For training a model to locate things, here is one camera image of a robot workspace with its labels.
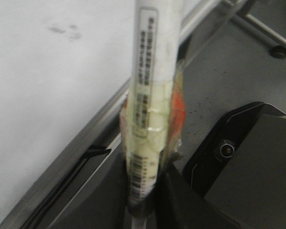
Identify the white whiteboard with aluminium frame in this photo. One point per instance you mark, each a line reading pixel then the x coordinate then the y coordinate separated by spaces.
pixel 60 62

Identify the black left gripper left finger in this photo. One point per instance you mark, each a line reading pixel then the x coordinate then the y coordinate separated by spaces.
pixel 101 201

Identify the grey metal stand leg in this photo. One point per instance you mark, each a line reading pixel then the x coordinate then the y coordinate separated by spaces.
pixel 243 8

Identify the black robot base housing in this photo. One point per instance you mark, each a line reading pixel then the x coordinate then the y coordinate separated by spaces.
pixel 240 167

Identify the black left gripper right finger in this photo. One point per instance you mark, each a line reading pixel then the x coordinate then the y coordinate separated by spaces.
pixel 178 207

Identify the white taped whiteboard marker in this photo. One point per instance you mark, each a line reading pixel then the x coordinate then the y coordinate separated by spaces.
pixel 145 116

